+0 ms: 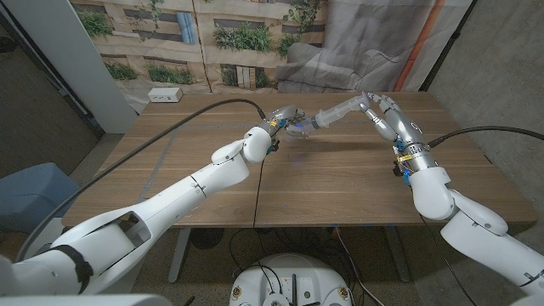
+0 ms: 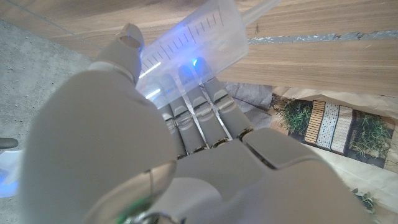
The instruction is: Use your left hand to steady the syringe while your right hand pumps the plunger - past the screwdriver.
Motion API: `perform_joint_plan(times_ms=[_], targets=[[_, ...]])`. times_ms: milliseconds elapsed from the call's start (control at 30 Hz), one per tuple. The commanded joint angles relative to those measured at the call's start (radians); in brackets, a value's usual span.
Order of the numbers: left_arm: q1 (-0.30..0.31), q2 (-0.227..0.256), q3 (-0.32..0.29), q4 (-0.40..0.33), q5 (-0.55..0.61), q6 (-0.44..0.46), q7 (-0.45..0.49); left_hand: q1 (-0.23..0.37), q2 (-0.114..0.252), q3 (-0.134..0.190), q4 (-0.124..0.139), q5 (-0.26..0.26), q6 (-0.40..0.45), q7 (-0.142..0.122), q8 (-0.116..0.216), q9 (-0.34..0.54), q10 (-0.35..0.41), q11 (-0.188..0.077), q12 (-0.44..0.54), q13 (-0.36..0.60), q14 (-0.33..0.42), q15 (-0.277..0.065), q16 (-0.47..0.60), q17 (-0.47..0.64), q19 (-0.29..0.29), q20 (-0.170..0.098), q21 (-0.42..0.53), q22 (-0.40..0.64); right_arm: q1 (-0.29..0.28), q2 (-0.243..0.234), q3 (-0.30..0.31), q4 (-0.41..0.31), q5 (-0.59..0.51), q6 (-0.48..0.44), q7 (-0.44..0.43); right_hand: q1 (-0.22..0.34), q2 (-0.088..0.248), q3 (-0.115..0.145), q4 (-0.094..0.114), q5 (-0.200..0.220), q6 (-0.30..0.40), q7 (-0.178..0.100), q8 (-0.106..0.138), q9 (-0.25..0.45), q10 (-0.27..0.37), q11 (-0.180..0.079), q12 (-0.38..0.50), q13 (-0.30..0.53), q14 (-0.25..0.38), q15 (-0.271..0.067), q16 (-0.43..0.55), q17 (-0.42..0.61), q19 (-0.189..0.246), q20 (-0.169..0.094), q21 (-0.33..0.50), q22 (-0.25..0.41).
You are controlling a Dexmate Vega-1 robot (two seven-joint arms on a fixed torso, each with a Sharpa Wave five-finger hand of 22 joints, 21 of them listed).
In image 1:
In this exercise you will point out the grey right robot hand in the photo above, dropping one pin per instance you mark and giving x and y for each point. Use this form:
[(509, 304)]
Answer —
[(404, 123)]

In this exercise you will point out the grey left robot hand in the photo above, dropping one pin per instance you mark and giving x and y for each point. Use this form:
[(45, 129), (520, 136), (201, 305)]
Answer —
[(287, 114)]

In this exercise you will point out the clear plastic syringe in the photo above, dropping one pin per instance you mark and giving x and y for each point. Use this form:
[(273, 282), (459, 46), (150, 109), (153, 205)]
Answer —
[(336, 114)]

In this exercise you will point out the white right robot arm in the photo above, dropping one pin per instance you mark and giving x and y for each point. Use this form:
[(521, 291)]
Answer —
[(467, 229)]

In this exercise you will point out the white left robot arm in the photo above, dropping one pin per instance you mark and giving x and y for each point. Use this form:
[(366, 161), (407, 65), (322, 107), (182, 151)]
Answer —
[(191, 191)]

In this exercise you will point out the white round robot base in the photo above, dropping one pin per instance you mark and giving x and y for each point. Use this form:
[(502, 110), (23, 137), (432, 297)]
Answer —
[(314, 272)]

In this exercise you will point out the black backdrop stand pole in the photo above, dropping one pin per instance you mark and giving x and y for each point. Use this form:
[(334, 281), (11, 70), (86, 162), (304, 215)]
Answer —
[(447, 47)]

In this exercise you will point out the printed fabric backdrop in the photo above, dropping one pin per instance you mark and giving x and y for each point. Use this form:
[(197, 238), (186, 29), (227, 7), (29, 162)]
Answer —
[(340, 42)]

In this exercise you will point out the white power strip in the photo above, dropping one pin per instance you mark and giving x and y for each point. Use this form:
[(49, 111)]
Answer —
[(165, 94)]

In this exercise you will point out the grey table leg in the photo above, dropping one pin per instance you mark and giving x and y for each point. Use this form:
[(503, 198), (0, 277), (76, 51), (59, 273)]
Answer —
[(178, 259), (399, 263)]

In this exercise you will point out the black round floor disc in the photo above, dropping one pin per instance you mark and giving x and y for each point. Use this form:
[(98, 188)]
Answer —
[(207, 239)]

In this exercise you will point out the white partition panel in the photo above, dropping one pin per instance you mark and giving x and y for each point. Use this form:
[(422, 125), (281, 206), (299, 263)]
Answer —
[(64, 51)]

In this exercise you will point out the blue upholstered seat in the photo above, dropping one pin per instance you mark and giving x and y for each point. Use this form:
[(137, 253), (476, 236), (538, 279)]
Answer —
[(30, 195)]

